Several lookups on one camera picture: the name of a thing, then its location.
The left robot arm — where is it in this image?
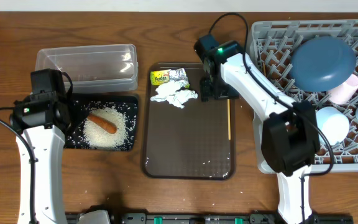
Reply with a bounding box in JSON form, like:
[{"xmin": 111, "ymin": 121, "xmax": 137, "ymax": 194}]
[{"xmin": 10, "ymin": 91, "xmax": 75, "ymax": 223}]

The black plastic tray bin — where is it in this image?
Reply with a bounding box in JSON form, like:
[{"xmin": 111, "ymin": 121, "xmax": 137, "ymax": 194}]
[{"xmin": 65, "ymin": 93, "xmax": 139, "ymax": 151}]

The grey dishwasher rack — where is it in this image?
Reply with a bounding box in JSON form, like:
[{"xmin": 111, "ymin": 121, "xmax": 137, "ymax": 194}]
[{"xmin": 249, "ymin": 20, "xmax": 358, "ymax": 172}]

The clear plastic bin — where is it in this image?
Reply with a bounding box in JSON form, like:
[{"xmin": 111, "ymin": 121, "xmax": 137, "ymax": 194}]
[{"xmin": 35, "ymin": 44, "xmax": 139, "ymax": 94}]

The pile of white rice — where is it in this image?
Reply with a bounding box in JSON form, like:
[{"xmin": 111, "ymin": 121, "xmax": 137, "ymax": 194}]
[{"xmin": 70, "ymin": 102, "xmax": 137, "ymax": 150}]

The brown serving tray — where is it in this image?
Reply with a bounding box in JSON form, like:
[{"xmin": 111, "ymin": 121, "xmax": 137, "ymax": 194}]
[{"xmin": 140, "ymin": 62, "xmax": 237, "ymax": 180}]

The orange carrot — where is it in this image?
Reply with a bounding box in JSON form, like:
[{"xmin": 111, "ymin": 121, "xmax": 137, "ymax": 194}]
[{"xmin": 88, "ymin": 114, "xmax": 117, "ymax": 134}]

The yellow snack wrapper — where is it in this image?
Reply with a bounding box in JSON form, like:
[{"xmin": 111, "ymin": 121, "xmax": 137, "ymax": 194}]
[{"xmin": 150, "ymin": 69, "xmax": 170, "ymax": 86}]

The light blue small bowl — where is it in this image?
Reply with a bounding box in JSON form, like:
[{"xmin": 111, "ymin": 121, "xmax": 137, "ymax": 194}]
[{"xmin": 316, "ymin": 106, "xmax": 350, "ymax": 146}]

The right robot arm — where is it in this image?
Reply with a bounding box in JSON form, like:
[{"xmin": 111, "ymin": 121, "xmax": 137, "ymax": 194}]
[{"xmin": 194, "ymin": 35, "xmax": 319, "ymax": 223}]

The dark blue plate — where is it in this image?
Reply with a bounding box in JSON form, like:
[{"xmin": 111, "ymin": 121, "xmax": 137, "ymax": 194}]
[{"xmin": 290, "ymin": 36, "xmax": 356, "ymax": 92}]

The white foil paper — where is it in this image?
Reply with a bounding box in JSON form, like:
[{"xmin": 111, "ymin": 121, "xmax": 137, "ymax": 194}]
[{"xmin": 150, "ymin": 68, "xmax": 198, "ymax": 109}]

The pink white cup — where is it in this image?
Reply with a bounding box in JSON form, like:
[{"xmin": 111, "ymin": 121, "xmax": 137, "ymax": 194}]
[{"xmin": 327, "ymin": 74, "xmax": 358, "ymax": 105}]

